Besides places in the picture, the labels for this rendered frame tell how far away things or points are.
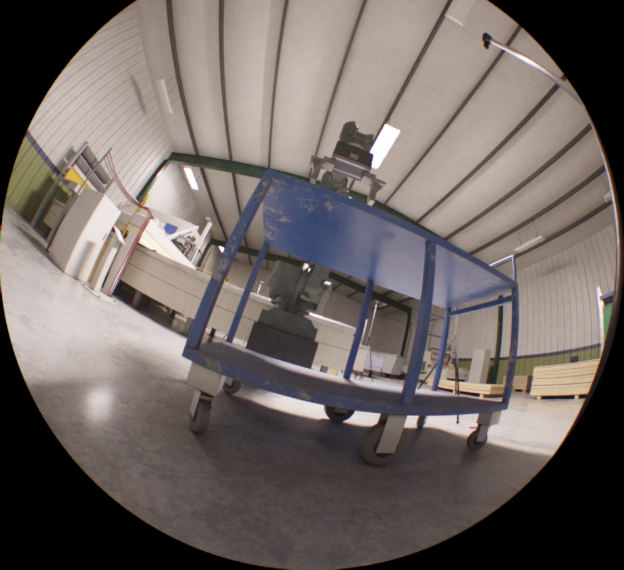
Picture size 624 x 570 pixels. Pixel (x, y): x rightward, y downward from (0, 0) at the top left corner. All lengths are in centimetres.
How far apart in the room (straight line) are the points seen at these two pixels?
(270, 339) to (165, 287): 171
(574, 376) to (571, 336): 446
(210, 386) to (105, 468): 44
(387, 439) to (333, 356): 203
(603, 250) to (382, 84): 944
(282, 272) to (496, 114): 605
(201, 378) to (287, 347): 132
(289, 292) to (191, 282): 140
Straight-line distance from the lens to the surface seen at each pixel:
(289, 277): 214
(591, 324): 992
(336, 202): 92
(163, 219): 679
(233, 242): 78
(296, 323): 204
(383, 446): 97
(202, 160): 898
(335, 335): 285
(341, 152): 122
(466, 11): 438
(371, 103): 612
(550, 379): 587
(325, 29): 562
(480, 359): 973
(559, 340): 1019
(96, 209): 304
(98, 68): 722
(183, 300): 297
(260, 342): 197
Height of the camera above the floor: 43
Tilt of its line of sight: 23 degrees up
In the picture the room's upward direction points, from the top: 18 degrees clockwise
